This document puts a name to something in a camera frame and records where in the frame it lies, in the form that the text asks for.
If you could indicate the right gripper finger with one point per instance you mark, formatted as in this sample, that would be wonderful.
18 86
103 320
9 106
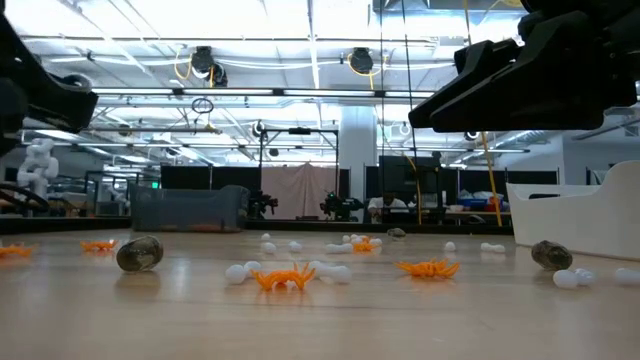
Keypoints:
525 105
475 57

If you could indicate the dark brown round decoration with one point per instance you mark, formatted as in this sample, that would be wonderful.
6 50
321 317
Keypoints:
140 254
551 255
396 232

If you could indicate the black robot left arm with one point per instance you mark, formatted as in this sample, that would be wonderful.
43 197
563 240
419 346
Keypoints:
30 95

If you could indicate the black background robot arm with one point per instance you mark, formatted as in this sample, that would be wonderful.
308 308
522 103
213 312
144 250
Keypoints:
262 202
340 206

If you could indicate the blue storage box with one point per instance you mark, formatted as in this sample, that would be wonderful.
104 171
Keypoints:
472 203

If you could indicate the white plastic bin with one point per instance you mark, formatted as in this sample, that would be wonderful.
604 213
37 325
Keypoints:
575 220

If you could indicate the person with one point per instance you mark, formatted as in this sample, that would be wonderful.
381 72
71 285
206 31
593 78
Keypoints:
387 202

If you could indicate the beige curtain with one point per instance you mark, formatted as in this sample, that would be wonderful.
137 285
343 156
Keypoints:
300 190

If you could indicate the dark grey plastic bin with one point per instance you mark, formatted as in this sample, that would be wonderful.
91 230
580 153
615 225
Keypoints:
190 210

